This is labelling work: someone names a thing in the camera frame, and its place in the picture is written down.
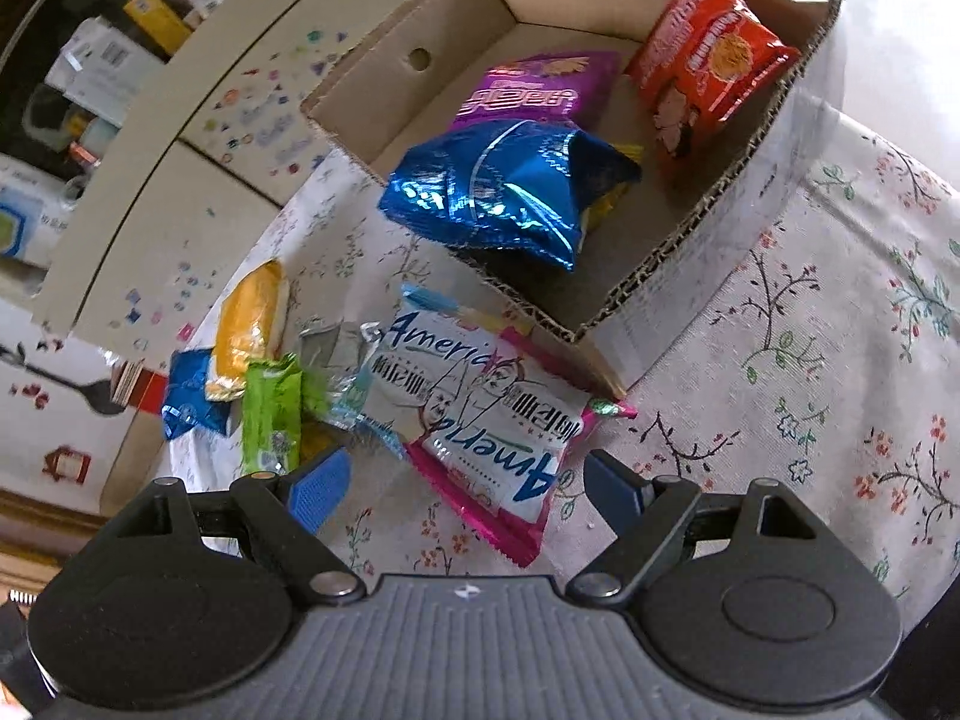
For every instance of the yellow box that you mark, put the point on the yellow box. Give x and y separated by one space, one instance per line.
154 19

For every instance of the yellow bread packet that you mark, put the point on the yellow bread packet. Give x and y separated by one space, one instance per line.
244 322

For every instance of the white pink snack packet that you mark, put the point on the white pink snack packet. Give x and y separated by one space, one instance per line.
480 420

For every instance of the yellow snack packet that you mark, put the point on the yellow snack packet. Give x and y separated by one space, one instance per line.
604 202

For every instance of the pink green candy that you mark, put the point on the pink green candy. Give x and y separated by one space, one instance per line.
611 409

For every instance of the orange red snack packet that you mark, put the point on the orange red snack packet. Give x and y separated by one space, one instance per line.
712 60

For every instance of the floral tablecloth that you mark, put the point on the floral tablecloth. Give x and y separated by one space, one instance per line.
825 315

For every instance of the white blue carton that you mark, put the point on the white blue carton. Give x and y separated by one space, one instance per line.
22 225

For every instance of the blue foil snack bag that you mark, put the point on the blue foil snack bag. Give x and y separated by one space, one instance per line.
487 195

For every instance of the black flower wall sticker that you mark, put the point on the black flower wall sticker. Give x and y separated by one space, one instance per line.
82 394

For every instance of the wooden cabinet with stickers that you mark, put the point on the wooden cabinet with stickers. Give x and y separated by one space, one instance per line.
187 90

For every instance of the blue snack packet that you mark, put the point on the blue snack packet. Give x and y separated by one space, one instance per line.
187 397

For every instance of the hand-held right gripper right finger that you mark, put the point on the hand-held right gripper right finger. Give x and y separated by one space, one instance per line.
611 491

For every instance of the red patterned box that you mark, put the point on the red patterned box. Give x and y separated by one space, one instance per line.
154 390

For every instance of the green snack packet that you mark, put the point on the green snack packet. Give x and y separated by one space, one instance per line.
270 420

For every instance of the purple snack packet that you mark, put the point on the purple snack packet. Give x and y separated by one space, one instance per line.
525 90

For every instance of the white box with barcode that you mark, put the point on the white box with barcode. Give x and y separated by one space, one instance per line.
97 67

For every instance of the white printed cardboard box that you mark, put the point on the white printed cardboard box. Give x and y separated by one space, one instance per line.
465 37

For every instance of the silver snack packet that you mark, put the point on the silver snack packet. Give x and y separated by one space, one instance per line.
337 352

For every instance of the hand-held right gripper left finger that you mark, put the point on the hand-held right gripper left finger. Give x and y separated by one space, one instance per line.
319 484

